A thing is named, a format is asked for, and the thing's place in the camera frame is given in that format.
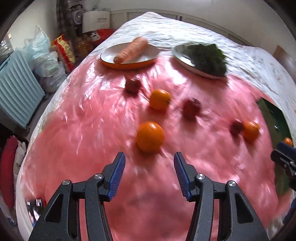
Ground yellow red rice bag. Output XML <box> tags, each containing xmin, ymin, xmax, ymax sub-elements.
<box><xmin>51</xmin><ymin>34</ymin><xmax>76</xmax><ymax>73</ymax></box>

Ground light blue suitcase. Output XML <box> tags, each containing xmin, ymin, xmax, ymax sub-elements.
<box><xmin>1</xmin><ymin>50</ymin><xmax>45</xmax><ymax>128</ymax></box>

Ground small red fruit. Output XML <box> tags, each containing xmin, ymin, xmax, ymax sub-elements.
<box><xmin>125</xmin><ymin>77</ymin><xmax>142</xmax><ymax>95</ymax></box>

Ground red cloth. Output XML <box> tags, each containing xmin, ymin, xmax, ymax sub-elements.
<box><xmin>1</xmin><ymin>136</ymin><xmax>18</xmax><ymax>209</ymax></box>

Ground pink plastic sheet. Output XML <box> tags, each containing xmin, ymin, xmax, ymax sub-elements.
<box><xmin>20</xmin><ymin>55</ymin><xmax>291</xmax><ymax>240</ymax></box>

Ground plaid hanging scarf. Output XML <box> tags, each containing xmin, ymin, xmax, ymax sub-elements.
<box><xmin>56</xmin><ymin>0</ymin><xmax>76</xmax><ymax>41</ymax></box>

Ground large carrot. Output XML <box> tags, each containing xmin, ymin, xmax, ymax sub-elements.
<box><xmin>113</xmin><ymin>37</ymin><xmax>148</xmax><ymax>64</ymax></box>

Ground green cardboard tray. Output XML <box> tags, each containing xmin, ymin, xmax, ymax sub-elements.
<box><xmin>256</xmin><ymin>97</ymin><xmax>292</xmax><ymax>197</ymax></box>

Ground lower purple fan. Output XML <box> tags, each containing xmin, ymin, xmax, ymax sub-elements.
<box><xmin>72</xmin><ymin>9</ymin><xmax>84</xmax><ymax>25</ymax></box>

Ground wooden headboard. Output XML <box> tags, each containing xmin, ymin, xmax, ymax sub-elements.
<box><xmin>273</xmin><ymin>45</ymin><xmax>296</xmax><ymax>82</ymax></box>

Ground red apple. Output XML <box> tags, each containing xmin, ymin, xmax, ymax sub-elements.
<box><xmin>230</xmin><ymin>119</ymin><xmax>244</xmax><ymax>136</ymax></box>
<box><xmin>183</xmin><ymin>98</ymin><xmax>201</xmax><ymax>121</ymax></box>

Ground white dark-rimmed plate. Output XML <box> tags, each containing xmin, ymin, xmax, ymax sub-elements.
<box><xmin>171</xmin><ymin>44</ymin><xmax>227</xmax><ymax>79</ymax></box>

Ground orange plate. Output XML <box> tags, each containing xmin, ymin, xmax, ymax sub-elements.
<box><xmin>100</xmin><ymin>43</ymin><xmax>160</xmax><ymax>70</ymax></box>

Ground small back orange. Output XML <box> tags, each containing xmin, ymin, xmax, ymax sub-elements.
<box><xmin>149</xmin><ymin>89</ymin><xmax>171</xmax><ymax>111</ymax></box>

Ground large front orange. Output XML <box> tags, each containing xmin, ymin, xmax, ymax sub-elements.
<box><xmin>283</xmin><ymin>137</ymin><xmax>293</xmax><ymax>147</ymax></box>

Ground green leafy vegetable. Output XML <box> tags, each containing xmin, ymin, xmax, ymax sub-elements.
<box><xmin>184</xmin><ymin>44</ymin><xmax>227</xmax><ymax>77</ymax></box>

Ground white cardboard box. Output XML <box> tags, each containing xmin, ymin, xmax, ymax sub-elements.
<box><xmin>82</xmin><ymin>11</ymin><xmax>110</xmax><ymax>33</ymax></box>

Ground large orange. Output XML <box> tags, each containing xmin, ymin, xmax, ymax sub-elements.
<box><xmin>283</xmin><ymin>137</ymin><xmax>293</xmax><ymax>147</ymax></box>
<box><xmin>242</xmin><ymin>121</ymin><xmax>260</xmax><ymax>143</ymax></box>

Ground clear blue plastic bags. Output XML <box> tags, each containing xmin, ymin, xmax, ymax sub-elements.
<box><xmin>22</xmin><ymin>26</ymin><xmax>67</xmax><ymax>93</ymax></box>

